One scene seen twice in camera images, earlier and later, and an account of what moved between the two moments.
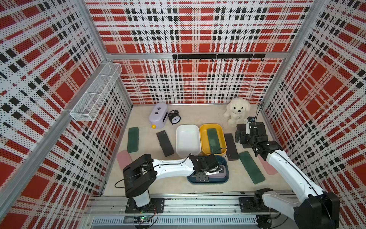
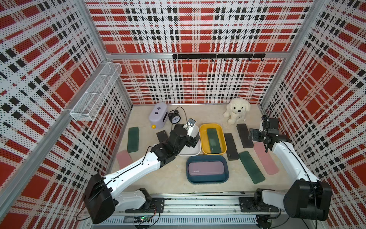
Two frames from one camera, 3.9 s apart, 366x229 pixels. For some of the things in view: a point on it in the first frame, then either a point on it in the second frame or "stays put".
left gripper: [204, 178] → [192, 141]
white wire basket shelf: [87, 107] stays put
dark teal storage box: [221, 160] stays put
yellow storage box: [205, 149] stays put
